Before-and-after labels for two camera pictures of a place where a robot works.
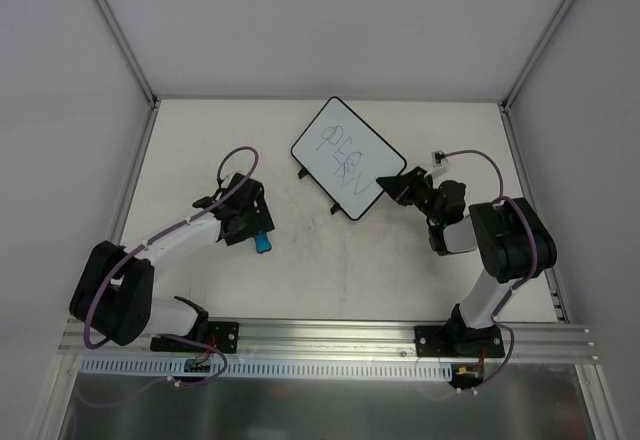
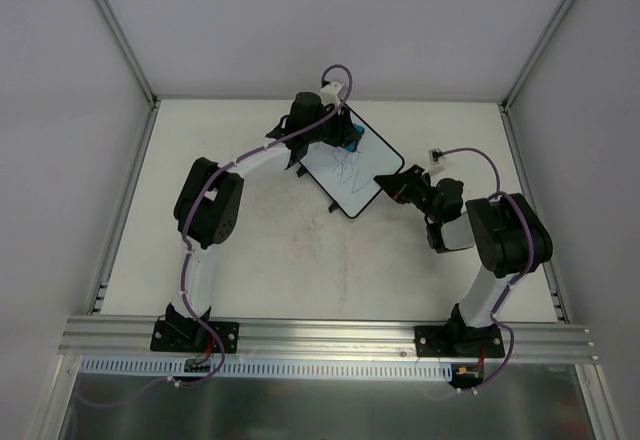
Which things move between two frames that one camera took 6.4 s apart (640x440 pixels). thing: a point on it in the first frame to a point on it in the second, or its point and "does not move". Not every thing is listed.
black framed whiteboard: (345, 156) does not move
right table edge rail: (530, 199) does not move
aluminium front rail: (355, 340) does not move
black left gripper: (255, 221) to (343, 130)
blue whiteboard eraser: (263, 244) to (353, 145)
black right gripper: (410, 189) does not move
